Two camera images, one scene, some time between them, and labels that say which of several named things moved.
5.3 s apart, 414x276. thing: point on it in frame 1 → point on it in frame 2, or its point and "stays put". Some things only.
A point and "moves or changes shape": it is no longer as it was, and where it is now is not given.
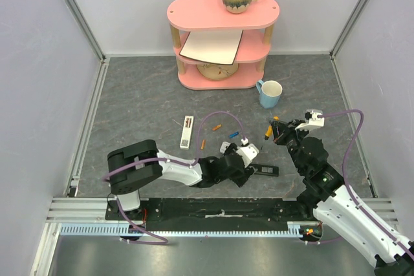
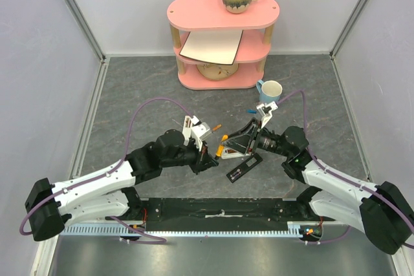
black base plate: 217,214 stays put
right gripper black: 281,132 → 254,138
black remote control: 268,170 moves or changes shape
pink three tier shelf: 209,13 stays put
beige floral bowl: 216,72 stays put
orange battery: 217,127 stays put
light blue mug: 270,92 stays put
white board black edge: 220,46 stays put
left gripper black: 240,178 → 204,160
